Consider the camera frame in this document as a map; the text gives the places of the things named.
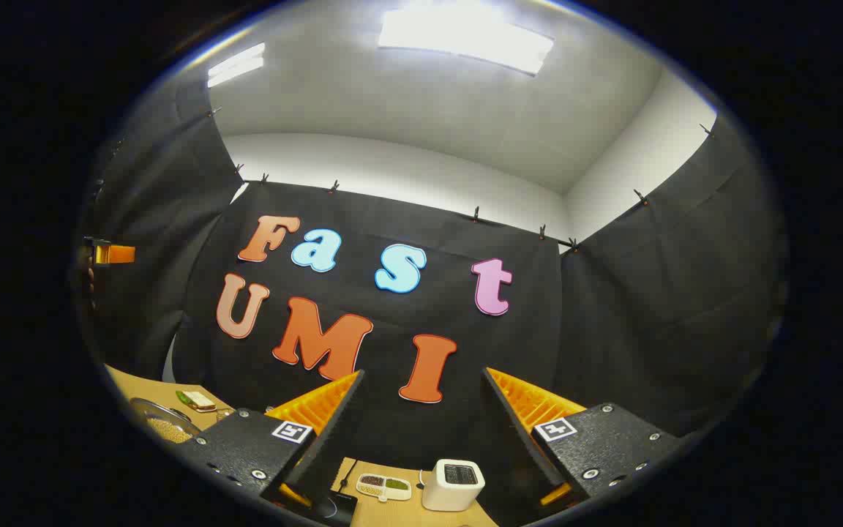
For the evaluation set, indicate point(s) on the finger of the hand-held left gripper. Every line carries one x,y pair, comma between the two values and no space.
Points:
118,254

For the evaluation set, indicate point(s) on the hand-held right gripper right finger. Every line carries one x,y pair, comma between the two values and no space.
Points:
516,439

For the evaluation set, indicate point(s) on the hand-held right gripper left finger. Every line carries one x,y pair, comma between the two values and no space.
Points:
330,446

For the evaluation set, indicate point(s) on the black induction cooktop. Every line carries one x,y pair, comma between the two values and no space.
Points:
339,506

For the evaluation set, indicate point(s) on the stainless steel pot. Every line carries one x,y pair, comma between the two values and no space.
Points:
154,411

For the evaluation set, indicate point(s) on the white divided bean dish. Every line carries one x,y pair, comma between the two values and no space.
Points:
385,487

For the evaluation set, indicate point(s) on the white box appliance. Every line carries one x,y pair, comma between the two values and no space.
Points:
451,490

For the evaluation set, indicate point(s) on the sandwich with lettuce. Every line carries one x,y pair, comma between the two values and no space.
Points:
199,400

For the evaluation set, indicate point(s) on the black backdrop cloth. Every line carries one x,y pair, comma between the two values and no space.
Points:
612,329

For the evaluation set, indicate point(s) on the pile of soybeans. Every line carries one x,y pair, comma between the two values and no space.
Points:
171,430

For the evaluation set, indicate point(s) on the small ceiling light panel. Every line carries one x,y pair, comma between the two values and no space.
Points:
235,66

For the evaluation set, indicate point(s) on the large ceiling light panel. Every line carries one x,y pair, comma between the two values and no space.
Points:
465,36

